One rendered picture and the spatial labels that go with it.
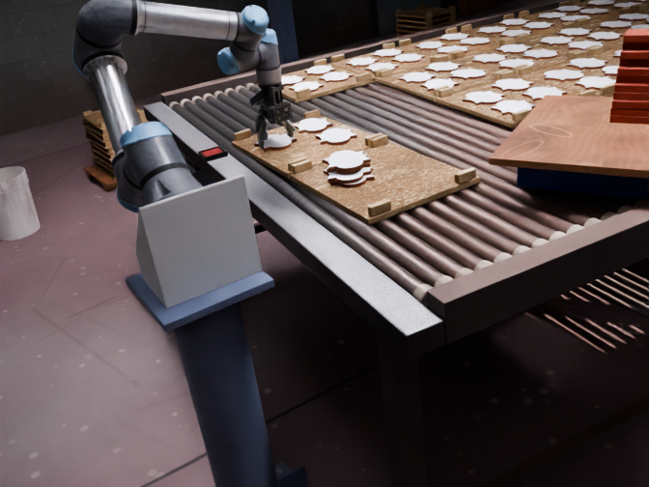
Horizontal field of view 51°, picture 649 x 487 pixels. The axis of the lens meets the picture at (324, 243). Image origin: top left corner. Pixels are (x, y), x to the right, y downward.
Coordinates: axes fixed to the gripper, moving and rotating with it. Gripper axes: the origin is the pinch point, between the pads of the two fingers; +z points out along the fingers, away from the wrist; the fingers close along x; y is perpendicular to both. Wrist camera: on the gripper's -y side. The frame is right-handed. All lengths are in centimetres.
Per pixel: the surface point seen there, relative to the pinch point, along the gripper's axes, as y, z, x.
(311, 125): -4.2, -0.1, 15.7
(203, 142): -28.2, 4.5, -14.8
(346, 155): 37.4, -5.8, 3.9
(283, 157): 13.5, 0.2, -4.3
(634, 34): 82, -34, 60
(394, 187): 57, -2, 6
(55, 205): -261, 109, -48
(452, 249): 90, -2, -2
